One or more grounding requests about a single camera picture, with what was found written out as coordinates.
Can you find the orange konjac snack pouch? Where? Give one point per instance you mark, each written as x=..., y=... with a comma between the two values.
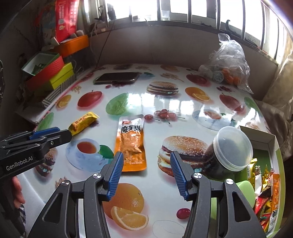
x=275, y=202

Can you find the person's left hand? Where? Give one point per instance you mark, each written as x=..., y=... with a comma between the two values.
x=18, y=198

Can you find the black smartphone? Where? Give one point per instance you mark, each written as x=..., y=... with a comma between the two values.
x=117, y=78

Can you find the clear plastic bag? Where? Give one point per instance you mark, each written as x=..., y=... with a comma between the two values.
x=227, y=65

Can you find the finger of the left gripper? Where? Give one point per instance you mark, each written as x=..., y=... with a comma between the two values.
x=58, y=138
x=37, y=134

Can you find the white foam sheet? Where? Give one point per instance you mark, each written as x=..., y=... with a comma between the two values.
x=36, y=190

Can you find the black white striped box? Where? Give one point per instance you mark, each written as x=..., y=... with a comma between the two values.
x=57, y=92

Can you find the clear jar white lid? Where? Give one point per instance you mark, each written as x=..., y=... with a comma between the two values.
x=230, y=152

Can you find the yellow peanut crisp packet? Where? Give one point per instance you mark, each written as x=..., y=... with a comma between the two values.
x=82, y=123

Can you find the long gold snack bar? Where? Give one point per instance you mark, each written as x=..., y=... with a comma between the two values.
x=252, y=171

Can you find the orange storage box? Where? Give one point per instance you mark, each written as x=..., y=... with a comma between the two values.
x=72, y=46

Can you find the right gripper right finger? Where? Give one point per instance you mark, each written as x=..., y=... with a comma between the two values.
x=195, y=187

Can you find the yellow green box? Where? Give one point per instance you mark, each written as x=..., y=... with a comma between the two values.
x=65, y=73

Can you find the red dotted box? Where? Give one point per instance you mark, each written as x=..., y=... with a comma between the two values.
x=41, y=68

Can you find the beige floral curtain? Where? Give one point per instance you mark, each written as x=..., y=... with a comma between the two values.
x=276, y=107

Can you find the pink white nougat candy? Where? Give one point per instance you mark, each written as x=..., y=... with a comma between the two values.
x=258, y=181

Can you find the red paper bag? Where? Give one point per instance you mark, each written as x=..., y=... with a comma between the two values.
x=66, y=12

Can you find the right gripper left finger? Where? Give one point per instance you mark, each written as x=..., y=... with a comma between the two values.
x=98, y=188

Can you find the green glass jar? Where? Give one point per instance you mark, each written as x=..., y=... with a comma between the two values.
x=247, y=190

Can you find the red triangular snack packet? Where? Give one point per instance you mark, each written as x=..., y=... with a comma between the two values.
x=261, y=200

